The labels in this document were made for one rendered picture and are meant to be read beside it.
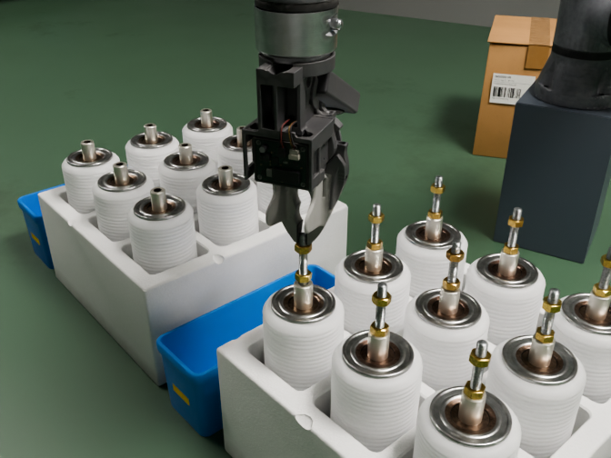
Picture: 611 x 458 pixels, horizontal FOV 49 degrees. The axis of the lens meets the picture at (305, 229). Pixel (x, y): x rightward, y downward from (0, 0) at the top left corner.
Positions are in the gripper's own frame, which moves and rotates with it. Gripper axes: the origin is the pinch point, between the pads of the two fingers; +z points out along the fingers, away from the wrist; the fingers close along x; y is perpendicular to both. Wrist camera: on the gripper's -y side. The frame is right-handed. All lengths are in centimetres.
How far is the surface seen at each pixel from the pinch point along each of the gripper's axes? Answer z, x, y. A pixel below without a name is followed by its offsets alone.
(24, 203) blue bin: 24, -70, -27
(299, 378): 16.9, 1.4, 5.2
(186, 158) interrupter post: 8.8, -32.6, -28.3
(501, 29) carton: 5, 5, -121
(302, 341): 11.4, 1.7, 5.1
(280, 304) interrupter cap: 9.4, -2.2, 2.2
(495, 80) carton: 14, 7, -109
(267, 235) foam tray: 16.9, -15.6, -22.8
